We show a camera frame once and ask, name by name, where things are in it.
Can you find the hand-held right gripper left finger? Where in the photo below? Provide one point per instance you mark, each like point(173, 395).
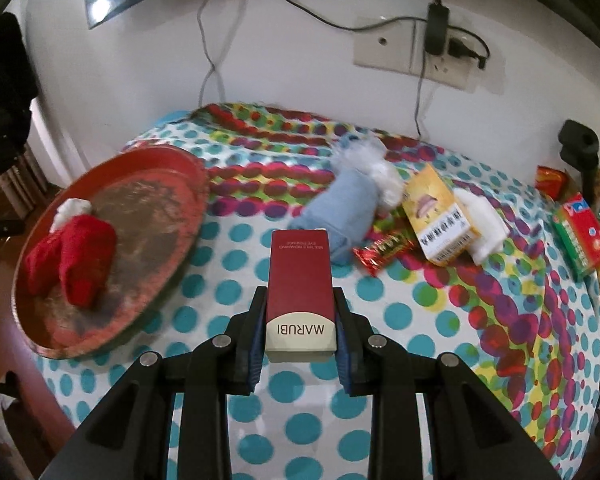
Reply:
point(252, 345)

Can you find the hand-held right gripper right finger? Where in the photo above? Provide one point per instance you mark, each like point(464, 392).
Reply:
point(344, 350)

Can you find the maroon and white box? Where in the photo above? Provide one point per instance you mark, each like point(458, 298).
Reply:
point(300, 280)

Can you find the yellow box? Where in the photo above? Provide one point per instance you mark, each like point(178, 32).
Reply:
point(430, 210)

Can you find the round red tray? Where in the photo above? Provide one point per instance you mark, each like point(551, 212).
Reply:
point(140, 220)

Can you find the clear plastic bag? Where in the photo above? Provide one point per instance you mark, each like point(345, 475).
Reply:
point(386, 180)

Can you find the red candy wrapper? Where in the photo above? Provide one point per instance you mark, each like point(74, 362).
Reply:
point(380, 252)

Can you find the polka dot tablecloth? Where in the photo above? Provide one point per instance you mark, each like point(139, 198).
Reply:
point(260, 210)

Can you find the light blue sock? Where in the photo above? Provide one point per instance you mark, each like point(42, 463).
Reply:
point(330, 210)

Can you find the green and red box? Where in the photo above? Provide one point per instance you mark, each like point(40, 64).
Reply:
point(580, 235)

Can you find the red snack packet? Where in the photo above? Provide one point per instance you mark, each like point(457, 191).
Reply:
point(551, 180)

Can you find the black stand clamp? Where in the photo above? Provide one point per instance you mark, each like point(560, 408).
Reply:
point(580, 142)

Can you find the black plug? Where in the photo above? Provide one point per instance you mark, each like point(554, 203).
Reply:
point(462, 50)

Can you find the black power adapter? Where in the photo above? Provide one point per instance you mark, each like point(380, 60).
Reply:
point(436, 27)

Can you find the black bag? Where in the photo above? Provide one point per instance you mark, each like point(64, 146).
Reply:
point(5, 100)

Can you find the beige wall socket plate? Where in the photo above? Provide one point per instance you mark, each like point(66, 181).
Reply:
point(385, 45)

